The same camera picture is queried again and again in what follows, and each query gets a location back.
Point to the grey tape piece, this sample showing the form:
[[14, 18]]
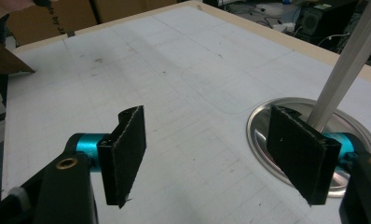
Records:
[[71, 33]]

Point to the silver stand with round base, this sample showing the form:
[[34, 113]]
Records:
[[345, 68]]

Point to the plain cardboard box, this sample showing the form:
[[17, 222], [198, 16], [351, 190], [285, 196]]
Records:
[[130, 9]]

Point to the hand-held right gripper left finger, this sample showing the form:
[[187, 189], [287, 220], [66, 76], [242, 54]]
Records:
[[124, 155]]

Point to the printed cardboard box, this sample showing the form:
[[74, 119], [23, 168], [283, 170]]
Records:
[[50, 21]]

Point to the black computer tower green label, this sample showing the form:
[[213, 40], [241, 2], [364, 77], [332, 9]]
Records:
[[322, 21]]

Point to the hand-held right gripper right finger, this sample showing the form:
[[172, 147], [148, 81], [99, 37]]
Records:
[[298, 155]]

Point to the white power strip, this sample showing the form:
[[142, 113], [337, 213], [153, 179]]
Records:
[[284, 27]]

